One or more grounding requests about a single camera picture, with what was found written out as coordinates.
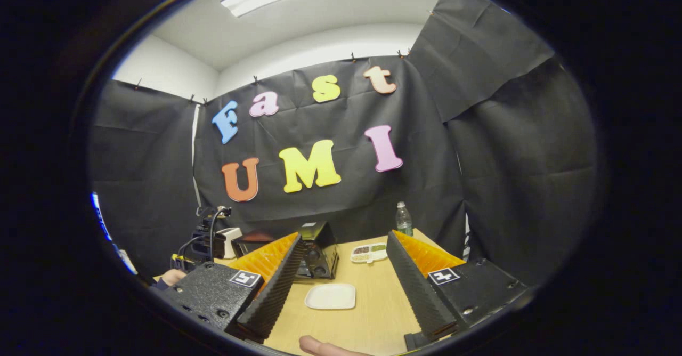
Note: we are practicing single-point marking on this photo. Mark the black electric oven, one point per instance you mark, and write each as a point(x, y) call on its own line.
point(319, 239)

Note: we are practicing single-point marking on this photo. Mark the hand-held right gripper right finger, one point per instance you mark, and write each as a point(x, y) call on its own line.
point(421, 297)

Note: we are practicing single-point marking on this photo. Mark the white square plate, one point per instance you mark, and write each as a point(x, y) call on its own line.
point(330, 296)

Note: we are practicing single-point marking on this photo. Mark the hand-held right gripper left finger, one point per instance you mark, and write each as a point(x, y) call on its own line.
point(272, 297)

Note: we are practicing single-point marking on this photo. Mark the white toaster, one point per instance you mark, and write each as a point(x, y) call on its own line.
point(232, 239)

